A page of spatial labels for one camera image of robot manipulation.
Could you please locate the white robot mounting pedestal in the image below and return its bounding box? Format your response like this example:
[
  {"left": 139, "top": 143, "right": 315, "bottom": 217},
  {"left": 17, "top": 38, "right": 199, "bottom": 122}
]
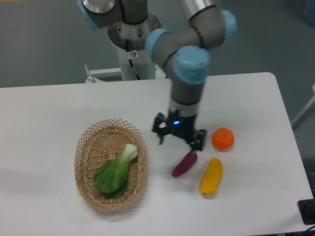
[{"left": 83, "top": 7, "right": 161, "bottom": 81}]

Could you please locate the yellow mango fruit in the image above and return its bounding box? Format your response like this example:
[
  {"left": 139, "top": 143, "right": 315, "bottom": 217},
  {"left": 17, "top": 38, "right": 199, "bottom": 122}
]
[{"left": 199, "top": 158, "right": 223, "bottom": 196}]

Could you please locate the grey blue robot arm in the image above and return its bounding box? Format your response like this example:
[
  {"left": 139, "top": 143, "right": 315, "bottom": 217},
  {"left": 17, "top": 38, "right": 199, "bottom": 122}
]
[{"left": 77, "top": 0, "right": 238, "bottom": 154}]

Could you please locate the green bok choy vegetable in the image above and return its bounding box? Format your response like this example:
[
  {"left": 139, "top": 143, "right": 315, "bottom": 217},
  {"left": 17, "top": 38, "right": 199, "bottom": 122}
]
[{"left": 94, "top": 144, "right": 138, "bottom": 199}]

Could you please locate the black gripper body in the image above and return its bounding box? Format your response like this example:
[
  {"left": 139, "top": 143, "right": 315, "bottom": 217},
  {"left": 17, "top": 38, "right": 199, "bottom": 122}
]
[{"left": 167, "top": 108, "right": 197, "bottom": 144}]

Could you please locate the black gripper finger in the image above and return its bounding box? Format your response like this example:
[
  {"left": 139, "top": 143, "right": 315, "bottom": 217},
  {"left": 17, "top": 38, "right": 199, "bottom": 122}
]
[
  {"left": 187, "top": 129, "right": 207, "bottom": 157},
  {"left": 152, "top": 113, "right": 170, "bottom": 145}
]

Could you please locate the black device at table edge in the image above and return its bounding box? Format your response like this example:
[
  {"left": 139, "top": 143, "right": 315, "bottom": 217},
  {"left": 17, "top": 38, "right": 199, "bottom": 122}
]
[{"left": 297, "top": 199, "right": 315, "bottom": 225}]

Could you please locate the woven wicker basket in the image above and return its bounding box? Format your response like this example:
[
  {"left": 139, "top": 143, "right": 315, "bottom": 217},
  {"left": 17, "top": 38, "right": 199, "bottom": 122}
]
[{"left": 74, "top": 119, "right": 149, "bottom": 212}]

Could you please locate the white table leg frame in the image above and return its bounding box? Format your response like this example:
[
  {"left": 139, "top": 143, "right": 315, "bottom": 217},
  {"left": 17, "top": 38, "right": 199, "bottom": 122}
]
[{"left": 291, "top": 85, "right": 315, "bottom": 132}]

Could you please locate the orange mandarin fruit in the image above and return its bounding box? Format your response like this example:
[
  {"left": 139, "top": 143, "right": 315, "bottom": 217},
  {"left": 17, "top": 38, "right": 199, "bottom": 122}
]
[{"left": 211, "top": 127, "right": 235, "bottom": 150}]

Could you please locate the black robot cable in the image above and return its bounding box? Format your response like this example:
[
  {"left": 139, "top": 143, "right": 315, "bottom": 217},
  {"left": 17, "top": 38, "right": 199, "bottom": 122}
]
[{"left": 126, "top": 39, "right": 141, "bottom": 81}]

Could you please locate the purple sweet potato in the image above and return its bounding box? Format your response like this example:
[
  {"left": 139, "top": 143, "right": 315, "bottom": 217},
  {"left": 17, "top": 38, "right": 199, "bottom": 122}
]
[{"left": 172, "top": 152, "right": 198, "bottom": 177}]

